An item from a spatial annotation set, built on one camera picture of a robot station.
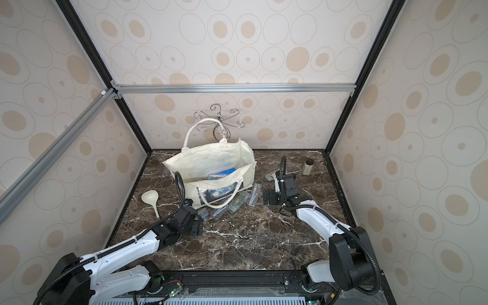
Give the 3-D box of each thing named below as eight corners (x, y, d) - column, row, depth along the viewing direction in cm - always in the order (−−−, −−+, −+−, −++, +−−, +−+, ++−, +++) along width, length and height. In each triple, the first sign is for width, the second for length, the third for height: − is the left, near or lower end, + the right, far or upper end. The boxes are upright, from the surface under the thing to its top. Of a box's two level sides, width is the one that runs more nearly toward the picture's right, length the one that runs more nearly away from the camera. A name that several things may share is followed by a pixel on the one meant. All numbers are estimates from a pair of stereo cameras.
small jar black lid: (301, 175, 111) (305, 164, 103) (303, 168, 114) (307, 157, 106) (308, 177, 110) (313, 166, 102) (310, 170, 113) (314, 159, 106)
